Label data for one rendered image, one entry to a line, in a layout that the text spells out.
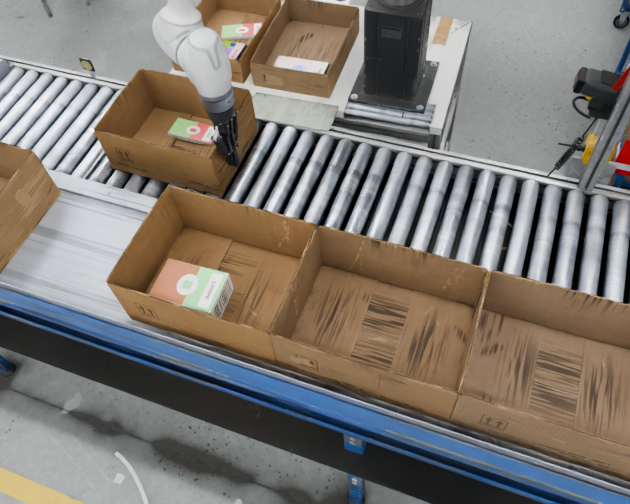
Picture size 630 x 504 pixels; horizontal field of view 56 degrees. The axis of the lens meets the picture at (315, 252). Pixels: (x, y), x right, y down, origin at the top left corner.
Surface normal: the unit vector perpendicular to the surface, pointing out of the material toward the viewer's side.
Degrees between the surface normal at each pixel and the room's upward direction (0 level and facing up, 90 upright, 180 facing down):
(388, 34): 90
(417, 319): 1
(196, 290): 0
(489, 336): 0
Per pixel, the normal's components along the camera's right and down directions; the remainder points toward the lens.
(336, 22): -0.32, 0.78
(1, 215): 0.94, 0.26
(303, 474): -0.07, -0.56
